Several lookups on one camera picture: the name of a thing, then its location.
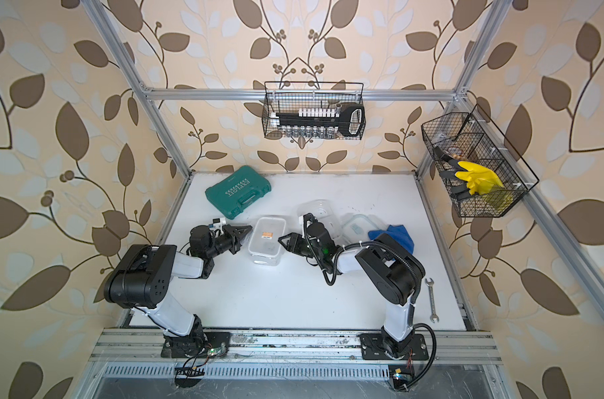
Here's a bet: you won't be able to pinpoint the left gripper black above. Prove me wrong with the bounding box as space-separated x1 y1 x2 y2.
204 225 250 261

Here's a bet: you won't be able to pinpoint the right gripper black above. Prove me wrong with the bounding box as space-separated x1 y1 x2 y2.
279 232 323 261

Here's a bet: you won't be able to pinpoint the small clear lunch box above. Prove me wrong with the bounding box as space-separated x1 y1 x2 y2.
248 216 287 266

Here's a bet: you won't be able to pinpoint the clear lunch box teal seal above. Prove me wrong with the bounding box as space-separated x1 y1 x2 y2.
297 199 343 241

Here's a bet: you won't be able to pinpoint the lunch box lid teal seal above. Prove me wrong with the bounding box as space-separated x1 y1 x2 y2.
342 214 381 244

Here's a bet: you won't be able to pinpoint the blue cleaning cloth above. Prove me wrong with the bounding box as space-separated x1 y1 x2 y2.
368 224 415 254

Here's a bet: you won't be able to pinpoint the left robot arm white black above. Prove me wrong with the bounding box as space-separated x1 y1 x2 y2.
103 224 252 341

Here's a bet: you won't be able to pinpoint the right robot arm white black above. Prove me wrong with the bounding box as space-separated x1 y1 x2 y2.
278 213 426 345

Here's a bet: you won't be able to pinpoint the green plastic tool case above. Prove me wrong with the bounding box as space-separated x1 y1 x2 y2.
205 166 272 219

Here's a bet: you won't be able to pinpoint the black socket set holder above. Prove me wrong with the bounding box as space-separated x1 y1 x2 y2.
269 103 366 139

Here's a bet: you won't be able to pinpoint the silver combination wrench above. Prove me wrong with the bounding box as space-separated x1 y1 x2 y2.
425 278 440 324

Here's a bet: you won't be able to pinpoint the black pliers in basket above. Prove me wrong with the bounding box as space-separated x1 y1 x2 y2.
434 146 472 201

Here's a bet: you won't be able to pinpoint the yellow rubber glove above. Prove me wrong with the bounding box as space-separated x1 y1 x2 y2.
454 161 505 196

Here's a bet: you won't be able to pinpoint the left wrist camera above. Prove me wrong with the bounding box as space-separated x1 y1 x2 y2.
208 217 227 230

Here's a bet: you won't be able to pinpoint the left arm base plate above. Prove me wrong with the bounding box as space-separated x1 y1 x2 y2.
161 332 231 358

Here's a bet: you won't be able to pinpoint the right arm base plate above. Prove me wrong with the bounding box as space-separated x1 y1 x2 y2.
358 332 429 361

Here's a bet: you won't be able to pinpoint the back black wire basket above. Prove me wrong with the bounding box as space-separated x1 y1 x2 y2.
261 80 366 141

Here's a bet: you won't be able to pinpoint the black corrugated cable conduit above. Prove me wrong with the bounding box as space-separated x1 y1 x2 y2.
301 213 437 390

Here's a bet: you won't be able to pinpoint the aluminium front rail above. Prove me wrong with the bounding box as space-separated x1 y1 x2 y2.
89 329 503 366

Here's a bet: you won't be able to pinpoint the side black wire basket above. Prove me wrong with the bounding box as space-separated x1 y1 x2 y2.
421 105 540 218

